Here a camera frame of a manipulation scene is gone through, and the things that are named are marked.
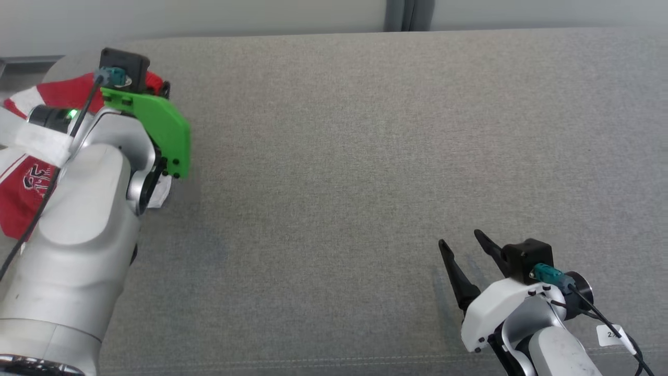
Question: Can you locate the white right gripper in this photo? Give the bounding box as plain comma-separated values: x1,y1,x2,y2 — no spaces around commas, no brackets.
438,230,567,353

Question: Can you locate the grey metal wheeled frame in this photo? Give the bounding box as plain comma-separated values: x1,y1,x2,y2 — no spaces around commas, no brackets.
0,55,66,92

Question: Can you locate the white paper cable tag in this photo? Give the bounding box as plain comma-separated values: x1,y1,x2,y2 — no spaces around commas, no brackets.
597,324,638,356

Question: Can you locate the grey double metal post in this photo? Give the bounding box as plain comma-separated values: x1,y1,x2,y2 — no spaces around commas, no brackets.
385,0,435,32

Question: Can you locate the white tape strip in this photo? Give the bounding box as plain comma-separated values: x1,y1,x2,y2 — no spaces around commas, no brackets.
0,107,71,168

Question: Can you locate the black cable with teal plug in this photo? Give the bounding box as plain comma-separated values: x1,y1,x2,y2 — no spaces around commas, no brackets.
0,67,131,280
530,264,655,376

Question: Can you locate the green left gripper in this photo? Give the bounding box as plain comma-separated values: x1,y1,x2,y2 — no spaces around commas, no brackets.
101,88,191,180

